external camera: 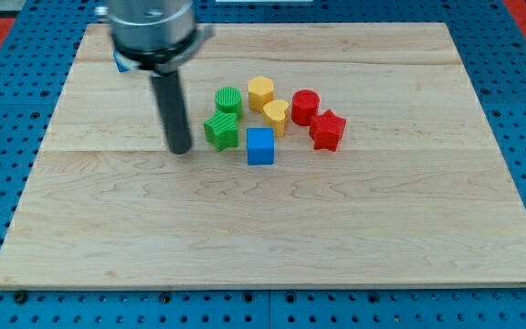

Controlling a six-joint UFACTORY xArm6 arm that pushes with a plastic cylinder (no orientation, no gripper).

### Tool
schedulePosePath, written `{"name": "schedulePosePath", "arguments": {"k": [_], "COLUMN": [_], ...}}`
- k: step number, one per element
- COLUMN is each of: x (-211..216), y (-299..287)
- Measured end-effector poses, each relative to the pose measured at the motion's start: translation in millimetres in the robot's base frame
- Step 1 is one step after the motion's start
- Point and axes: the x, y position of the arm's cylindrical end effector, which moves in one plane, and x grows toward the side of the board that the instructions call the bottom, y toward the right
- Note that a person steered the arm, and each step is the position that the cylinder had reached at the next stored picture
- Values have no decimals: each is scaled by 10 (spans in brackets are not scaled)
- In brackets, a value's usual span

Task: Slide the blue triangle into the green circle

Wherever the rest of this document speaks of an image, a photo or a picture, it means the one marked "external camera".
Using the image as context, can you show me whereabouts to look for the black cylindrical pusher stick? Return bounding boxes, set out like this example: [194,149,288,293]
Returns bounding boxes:
[151,70,192,154]

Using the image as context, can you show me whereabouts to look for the blue triangle block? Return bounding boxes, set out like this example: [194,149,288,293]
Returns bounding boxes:
[113,50,132,73]

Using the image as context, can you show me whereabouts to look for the green cylinder block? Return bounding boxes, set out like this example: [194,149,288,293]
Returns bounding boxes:
[215,86,243,120]

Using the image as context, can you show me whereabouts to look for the green star block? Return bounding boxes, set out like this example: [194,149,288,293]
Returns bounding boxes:
[204,111,238,152]

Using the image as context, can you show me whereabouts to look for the yellow hexagon block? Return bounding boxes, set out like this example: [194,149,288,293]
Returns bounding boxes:
[247,76,275,112]

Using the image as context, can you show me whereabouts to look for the blue cube block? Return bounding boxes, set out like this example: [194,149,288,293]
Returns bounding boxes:
[247,127,275,165]

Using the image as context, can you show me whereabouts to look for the yellow heart block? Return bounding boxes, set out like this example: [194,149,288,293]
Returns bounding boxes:
[263,100,289,137]

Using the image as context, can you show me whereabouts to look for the red cylinder block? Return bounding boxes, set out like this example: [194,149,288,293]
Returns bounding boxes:
[291,90,320,126]

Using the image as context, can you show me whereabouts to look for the red star block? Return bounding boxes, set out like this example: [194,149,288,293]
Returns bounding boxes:
[309,110,347,152]

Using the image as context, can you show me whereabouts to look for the light wooden board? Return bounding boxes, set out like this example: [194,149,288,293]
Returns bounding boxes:
[0,23,526,291]

